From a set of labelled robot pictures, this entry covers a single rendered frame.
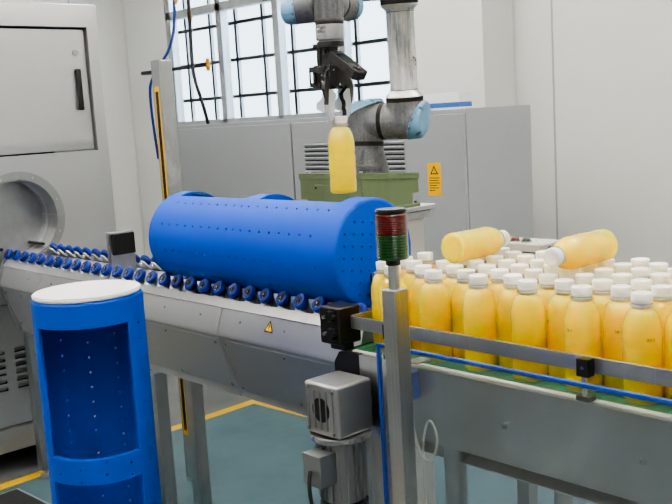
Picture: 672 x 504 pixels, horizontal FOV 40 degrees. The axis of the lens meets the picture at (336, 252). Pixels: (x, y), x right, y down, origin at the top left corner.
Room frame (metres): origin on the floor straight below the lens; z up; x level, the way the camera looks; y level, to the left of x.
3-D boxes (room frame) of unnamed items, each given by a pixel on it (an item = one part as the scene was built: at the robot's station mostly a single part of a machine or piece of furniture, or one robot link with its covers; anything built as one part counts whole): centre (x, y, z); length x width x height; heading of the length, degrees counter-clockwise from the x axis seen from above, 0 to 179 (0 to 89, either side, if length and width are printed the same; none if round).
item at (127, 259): (3.32, 0.77, 1.00); 0.10 x 0.04 x 0.15; 132
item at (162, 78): (3.66, 0.63, 0.85); 0.06 x 0.06 x 1.70; 42
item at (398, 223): (1.81, -0.11, 1.23); 0.06 x 0.06 x 0.04
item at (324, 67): (2.47, -0.01, 1.58); 0.09 x 0.08 x 0.12; 42
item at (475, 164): (4.90, 0.02, 0.72); 2.15 x 0.54 x 1.45; 45
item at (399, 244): (1.81, -0.11, 1.18); 0.06 x 0.06 x 0.05
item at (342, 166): (2.45, -0.03, 1.34); 0.07 x 0.07 x 0.19
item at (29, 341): (3.80, 1.29, 0.31); 0.06 x 0.06 x 0.63; 42
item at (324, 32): (2.46, -0.02, 1.66); 0.08 x 0.08 x 0.05
